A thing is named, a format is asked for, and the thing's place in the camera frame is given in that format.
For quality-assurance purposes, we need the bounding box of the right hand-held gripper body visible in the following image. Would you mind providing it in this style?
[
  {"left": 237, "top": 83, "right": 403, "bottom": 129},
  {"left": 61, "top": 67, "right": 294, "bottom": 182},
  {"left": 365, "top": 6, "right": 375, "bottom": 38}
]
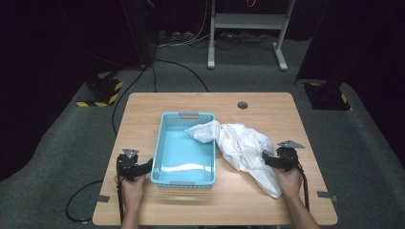
[{"left": 275, "top": 139, "right": 307, "bottom": 174}]

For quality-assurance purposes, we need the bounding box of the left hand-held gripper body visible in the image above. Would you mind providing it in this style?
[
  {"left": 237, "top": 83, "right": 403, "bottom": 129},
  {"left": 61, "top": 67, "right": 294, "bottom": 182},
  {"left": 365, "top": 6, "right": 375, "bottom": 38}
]
[{"left": 117, "top": 148, "right": 143, "bottom": 182}]

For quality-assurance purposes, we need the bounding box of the white cloth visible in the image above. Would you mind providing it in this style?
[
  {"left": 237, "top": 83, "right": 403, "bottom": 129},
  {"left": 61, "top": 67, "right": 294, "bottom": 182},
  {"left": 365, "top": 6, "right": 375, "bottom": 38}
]
[{"left": 183, "top": 119, "right": 284, "bottom": 199}]

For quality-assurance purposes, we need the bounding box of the light blue plastic basket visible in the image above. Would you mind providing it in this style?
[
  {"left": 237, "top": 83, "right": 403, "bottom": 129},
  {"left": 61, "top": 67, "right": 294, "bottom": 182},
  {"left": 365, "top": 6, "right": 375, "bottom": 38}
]
[{"left": 150, "top": 111, "right": 218, "bottom": 189}]

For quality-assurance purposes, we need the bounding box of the person's left hand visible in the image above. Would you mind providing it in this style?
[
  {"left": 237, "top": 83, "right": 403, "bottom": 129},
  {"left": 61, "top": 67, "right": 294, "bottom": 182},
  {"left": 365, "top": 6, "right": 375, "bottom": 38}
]
[{"left": 121, "top": 174, "right": 147, "bottom": 208}]

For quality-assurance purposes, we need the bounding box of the person's right hand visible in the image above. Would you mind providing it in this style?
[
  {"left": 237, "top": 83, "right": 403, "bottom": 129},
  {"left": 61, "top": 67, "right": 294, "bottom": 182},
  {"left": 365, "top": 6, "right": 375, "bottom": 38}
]
[{"left": 272, "top": 166, "right": 304, "bottom": 200}]

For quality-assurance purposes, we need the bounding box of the black yellow striped base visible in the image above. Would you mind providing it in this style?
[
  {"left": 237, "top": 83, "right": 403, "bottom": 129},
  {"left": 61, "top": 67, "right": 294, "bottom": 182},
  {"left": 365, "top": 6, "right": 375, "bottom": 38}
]
[
  {"left": 75, "top": 75, "right": 124, "bottom": 109},
  {"left": 302, "top": 81, "right": 353, "bottom": 112}
]

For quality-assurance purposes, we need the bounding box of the dark power strip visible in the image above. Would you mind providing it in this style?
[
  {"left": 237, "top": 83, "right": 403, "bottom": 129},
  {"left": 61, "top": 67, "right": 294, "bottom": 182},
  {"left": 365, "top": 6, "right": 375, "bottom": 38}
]
[{"left": 157, "top": 30, "right": 197, "bottom": 43}]

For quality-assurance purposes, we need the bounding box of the black upright stand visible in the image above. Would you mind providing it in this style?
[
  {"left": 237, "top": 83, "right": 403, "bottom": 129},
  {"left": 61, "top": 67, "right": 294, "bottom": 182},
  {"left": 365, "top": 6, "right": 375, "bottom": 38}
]
[{"left": 119, "top": 0, "right": 157, "bottom": 70}]

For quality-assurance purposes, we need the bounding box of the white metal stand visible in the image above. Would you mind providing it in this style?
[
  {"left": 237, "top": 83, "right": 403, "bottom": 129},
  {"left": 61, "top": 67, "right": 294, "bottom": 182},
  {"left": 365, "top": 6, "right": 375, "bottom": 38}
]
[{"left": 206, "top": 0, "right": 297, "bottom": 72}]

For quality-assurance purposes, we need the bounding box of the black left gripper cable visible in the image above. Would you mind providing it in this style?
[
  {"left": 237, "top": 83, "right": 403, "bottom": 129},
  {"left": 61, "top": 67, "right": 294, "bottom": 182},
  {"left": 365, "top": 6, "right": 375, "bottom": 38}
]
[{"left": 116, "top": 156, "right": 126, "bottom": 223}]

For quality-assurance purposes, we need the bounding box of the black braided right gripper cable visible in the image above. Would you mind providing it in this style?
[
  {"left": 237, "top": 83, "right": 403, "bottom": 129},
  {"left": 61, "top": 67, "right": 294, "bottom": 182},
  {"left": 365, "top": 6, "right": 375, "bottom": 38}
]
[{"left": 297, "top": 162, "right": 310, "bottom": 213}]

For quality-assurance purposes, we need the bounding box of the black looped floor cable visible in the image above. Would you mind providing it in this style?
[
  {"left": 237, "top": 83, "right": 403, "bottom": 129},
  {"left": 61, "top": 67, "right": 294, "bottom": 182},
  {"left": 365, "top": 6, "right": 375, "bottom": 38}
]
[{"left": 64, "top": 179, "right": 105, "bottom": 223}]

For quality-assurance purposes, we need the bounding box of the long black floor cable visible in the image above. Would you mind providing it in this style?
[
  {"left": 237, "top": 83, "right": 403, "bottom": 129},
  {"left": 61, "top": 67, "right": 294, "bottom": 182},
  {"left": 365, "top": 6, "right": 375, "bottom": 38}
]
[{"left": 111, "top": 63, "right": 151, "bottom": 136}]

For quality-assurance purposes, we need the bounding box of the curved black floor cable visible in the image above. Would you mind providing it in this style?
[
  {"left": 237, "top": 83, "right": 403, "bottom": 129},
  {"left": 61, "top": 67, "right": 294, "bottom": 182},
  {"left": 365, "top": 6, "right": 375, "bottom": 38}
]
[{"left": 152, "top": 57, "right": 211, "bottom": 94}]

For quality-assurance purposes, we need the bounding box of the white cables bundle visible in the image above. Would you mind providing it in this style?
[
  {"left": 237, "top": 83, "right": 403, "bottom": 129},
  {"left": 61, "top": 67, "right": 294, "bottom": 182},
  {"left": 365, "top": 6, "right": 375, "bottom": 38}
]
[{"left": 156, "top": 0, "right": 212, "bottom": 50}]

